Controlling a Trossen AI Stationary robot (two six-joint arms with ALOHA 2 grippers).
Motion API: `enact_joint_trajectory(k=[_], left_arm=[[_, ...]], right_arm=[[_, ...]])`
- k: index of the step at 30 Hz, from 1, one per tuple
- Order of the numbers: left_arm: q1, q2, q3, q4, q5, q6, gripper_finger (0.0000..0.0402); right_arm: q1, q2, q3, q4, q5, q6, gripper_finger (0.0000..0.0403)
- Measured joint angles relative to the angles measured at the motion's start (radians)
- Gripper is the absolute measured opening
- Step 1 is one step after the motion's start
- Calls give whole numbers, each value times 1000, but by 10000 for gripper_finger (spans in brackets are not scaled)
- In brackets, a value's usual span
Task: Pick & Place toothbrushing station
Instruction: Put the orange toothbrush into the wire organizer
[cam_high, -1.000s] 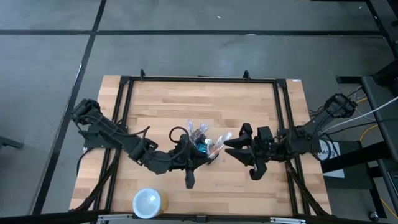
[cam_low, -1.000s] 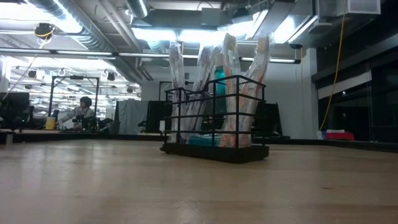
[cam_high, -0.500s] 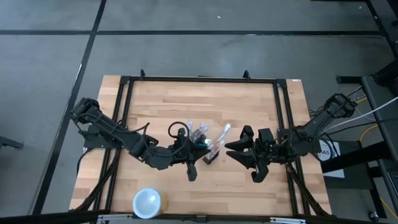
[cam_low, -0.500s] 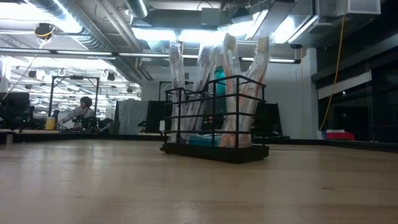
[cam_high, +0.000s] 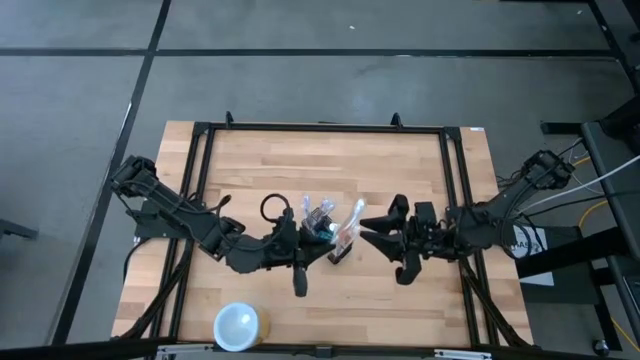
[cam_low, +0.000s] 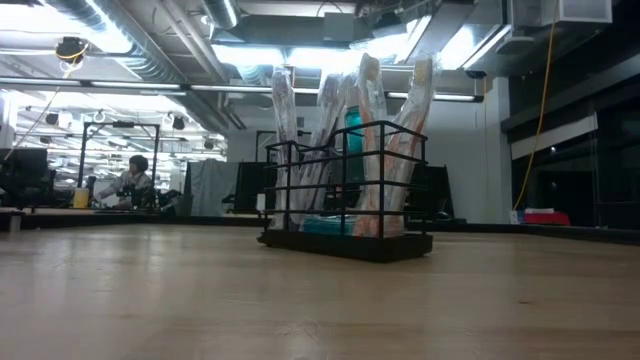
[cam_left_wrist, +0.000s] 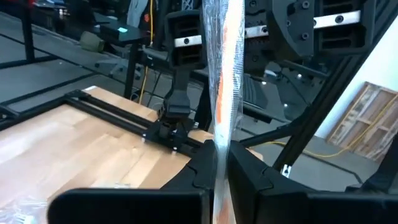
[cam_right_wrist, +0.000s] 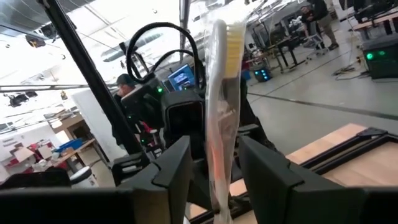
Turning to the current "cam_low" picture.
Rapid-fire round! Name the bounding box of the large silver air duct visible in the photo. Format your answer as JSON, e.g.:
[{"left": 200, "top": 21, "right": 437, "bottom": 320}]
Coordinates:
[{"left": 42, "top": 0, "right": 184, "bottom": 85}]

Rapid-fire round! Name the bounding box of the black background rig frame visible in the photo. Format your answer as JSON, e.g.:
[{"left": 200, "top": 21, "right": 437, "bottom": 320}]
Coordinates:
[
  {"left": 255, "top": 128, "right": 311, "bottom": 164},
  {"left": 77, "top": 120, "right": 162, "bottom": 212}
]

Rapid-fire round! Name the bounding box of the black monitor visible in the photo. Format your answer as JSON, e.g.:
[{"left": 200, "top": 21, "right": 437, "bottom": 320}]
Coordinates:
[{"left": 0, "top": 148, "right": 56, "bottom": 209}]

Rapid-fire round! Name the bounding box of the small silver air duct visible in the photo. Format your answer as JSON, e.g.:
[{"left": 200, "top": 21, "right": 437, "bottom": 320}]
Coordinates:
[{"left": 201, "top": 0, "right": 242, "bottom": 30}]

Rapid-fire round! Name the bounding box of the yellow hanging cable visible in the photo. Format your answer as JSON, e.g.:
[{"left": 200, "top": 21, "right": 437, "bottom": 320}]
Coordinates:
[{"left": 513, "top": 0, "right": 560, "bottom": 211}]

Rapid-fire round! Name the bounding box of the black wire basket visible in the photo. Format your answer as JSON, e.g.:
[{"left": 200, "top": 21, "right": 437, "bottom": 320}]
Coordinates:
[{"left": 256, "top": 119, "right": 435, "bottom": 265}]

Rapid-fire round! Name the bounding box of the white ceiling vent unit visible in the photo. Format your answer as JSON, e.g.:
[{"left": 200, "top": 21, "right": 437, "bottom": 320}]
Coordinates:
[{"left": 509, "top": 0, "right": 614, "bottom": 29}]

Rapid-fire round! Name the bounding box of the long ceiling light strip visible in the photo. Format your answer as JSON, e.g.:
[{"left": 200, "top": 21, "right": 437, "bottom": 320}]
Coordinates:
[{"left": 0, "top": 75, "right": 485, "bottom": 104}]

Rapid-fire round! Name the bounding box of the black yellow cord reel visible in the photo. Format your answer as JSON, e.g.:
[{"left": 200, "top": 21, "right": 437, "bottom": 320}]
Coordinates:
[{"left": 54, "top": 35, "right": 91, "bottom": 66}]

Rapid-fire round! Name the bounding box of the red box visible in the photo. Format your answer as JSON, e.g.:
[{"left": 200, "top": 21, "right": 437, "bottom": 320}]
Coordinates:
[{"left": 522, "top": 210, "right": 572, "bottom": 227}]

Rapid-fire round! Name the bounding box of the grey cloth cover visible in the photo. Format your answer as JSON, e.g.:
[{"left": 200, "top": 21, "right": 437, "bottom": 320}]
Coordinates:
[{"left": 183, "top": 158, "right": 241, "bottom": 217}]

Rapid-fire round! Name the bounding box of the person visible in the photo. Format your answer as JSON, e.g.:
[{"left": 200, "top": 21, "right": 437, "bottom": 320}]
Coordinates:
[{"left": 93, "top": 154, "right": 157, "bottom": 210}]

